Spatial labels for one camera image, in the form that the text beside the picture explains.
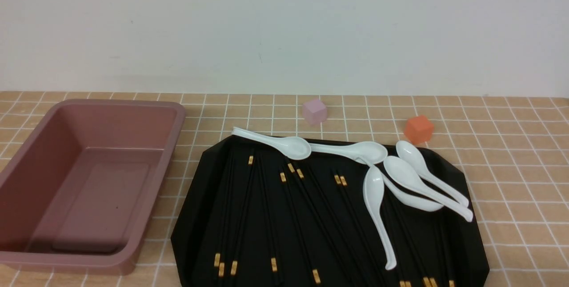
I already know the pink plastic bin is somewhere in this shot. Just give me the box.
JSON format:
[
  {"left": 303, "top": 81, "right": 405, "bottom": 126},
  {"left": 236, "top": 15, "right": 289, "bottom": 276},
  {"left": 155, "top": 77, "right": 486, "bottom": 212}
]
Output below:
[{"left": 0, "top": 99, "right": 185, "bottom": 275}]

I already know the orange cube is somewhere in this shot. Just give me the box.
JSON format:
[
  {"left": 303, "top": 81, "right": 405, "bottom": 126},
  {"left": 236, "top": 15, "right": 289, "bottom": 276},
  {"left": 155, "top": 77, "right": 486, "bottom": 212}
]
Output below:
[{"left": 404, "top": 115, "right": 435, "bottom": 144}]

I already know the white spoon far left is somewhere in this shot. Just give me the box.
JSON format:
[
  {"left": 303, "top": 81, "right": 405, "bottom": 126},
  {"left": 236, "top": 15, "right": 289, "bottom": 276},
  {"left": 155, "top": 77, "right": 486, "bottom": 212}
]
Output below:
[{"left": 232, "top": 127, "right": 312, "bottom": 161}]

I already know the white spoon front right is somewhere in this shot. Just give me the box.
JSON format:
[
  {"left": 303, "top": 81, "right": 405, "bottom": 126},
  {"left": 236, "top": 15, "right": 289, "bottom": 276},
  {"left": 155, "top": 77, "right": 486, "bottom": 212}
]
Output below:
[{"left": 383, "top": 155, "right": 473, "bottom": 222}]

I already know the pink cube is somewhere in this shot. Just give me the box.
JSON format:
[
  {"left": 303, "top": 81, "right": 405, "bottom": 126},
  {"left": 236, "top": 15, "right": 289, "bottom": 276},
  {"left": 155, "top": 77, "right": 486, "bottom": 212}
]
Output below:
[{"left": 302, "top": 98, "right": 328, "bottom": 125}]

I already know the white spoon long vertical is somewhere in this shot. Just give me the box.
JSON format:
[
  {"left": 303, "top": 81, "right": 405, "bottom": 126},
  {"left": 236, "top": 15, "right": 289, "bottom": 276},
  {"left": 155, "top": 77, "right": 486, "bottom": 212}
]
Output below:
[{"left": 362, "top": 163, "right": 397, "bottom": 271}]

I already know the black octagonal tray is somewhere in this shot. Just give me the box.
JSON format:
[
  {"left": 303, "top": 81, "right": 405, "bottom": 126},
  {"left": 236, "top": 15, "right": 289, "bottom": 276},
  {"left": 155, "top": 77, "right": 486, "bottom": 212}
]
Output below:
[{"left": 171, "top": 136, "right": 490, "bottom": 287}]

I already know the white spoon top middle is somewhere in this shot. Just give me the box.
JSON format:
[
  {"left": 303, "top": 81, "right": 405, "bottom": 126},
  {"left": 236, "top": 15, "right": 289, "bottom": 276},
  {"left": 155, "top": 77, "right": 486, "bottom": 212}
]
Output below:
[{"left": 309, "top": 141, "right": 389, "bottom": 165}]

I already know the white spoon far right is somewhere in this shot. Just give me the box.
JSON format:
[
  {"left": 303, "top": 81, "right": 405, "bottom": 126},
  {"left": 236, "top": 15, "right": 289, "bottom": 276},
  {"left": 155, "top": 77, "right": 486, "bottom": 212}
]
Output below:
[{"left": 396, "top": 140, "right": 470, "bottom": 207}]

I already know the white spoon under middle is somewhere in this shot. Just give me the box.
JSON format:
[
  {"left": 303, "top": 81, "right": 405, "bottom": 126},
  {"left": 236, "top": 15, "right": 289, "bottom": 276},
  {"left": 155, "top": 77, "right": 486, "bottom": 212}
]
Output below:
[{"left": 354, "top": 157, "right": 443, "bottom": 212}]

